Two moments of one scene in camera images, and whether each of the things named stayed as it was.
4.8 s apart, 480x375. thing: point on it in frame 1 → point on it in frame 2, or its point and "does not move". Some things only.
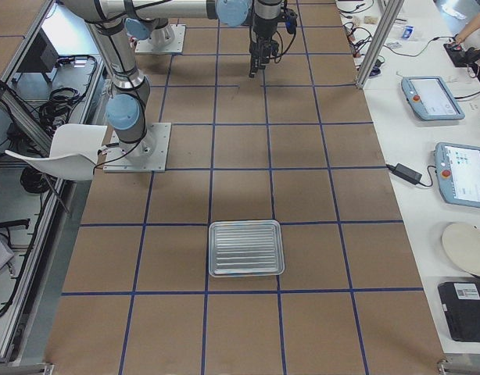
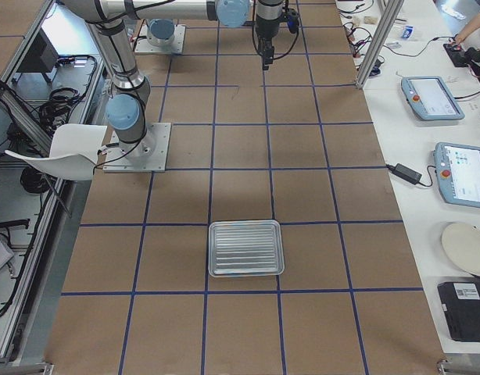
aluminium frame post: (394, 9) does not move
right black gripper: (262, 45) → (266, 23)
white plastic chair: (73, 154) does not move
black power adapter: (406, 173) does not move
